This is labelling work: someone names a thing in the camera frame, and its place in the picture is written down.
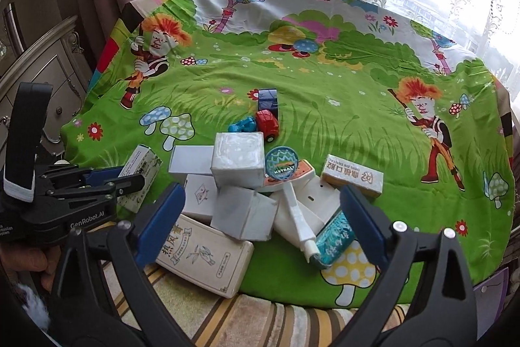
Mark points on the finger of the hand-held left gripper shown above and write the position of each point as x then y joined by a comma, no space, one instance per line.
130,184
103,175

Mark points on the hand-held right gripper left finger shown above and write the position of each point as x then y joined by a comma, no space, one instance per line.
162,221

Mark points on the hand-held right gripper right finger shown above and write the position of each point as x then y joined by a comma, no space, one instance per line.
361,225

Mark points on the white and green carton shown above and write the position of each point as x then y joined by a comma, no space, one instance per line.
140,168

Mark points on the teal packet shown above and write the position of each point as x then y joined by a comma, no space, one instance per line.
333,241

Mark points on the white box with line drawing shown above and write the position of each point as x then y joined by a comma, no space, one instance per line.
199,196

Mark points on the white plastic holder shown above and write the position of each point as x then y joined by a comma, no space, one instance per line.
321,204

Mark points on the gold and white dental box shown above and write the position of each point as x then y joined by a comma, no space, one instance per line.
351,176

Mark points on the beige box with bird print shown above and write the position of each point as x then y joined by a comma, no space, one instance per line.
203,257

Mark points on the plain white box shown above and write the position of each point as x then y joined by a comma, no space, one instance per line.
189,164

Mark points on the white tube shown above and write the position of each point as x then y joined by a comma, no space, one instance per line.
298,223

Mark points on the orange and white packet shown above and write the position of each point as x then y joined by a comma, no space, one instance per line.
305,172

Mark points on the white cardboard box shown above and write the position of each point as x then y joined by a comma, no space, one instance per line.
243,215

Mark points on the white cube box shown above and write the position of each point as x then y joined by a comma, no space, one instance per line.
237,160

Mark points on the round blue badge tin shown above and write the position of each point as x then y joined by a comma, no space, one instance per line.
282,164

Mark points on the person's left hand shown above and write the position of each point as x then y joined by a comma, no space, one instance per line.
28,261

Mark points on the blue toy vehicle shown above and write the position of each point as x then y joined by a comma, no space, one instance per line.
243,124

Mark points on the grey carved dresser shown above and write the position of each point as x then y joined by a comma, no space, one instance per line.
40,58

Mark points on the red toy car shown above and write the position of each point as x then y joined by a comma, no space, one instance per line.
268,123

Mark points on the green cartoon printed cloth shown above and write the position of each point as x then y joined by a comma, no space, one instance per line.
325,87

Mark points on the dark blue toy box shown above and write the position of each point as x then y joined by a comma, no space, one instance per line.
268,99

